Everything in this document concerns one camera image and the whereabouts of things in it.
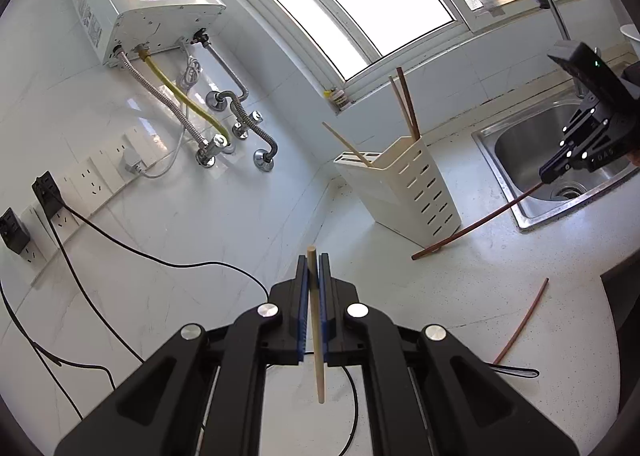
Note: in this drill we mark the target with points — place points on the black power adapter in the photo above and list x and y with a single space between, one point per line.
47 191
12 231

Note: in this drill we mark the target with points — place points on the white bowl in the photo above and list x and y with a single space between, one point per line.
631 36

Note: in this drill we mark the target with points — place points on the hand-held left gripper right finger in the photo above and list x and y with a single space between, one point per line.
324 301

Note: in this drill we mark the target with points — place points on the light wooden chopstick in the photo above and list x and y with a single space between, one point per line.
400 103
320 386
345 143

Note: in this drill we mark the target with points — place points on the chrome valve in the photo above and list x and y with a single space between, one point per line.
247 126
210 151

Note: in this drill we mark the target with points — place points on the window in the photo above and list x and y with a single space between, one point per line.
350 1

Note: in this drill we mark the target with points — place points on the chrome wall flange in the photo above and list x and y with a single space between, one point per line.
214 101
262 160

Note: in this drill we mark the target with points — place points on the white plug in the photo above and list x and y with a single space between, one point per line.
134 161

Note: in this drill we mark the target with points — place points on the row of white wall sockets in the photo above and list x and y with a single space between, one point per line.
90 181

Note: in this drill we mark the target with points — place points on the black spoon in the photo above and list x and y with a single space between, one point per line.
520 372

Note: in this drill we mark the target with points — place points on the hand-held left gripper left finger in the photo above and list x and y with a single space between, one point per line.
301 301

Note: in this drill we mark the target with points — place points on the white slotted utensil holder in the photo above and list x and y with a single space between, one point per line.
415 196

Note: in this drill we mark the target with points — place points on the chrome faucet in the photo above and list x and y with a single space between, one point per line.
552 11

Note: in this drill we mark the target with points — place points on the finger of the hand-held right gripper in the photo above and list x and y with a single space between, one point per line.
570 163
582 131

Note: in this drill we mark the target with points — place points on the small bottle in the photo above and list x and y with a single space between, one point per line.
337 98

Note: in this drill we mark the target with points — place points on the stainless steel sink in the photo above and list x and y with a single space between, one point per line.
535 156

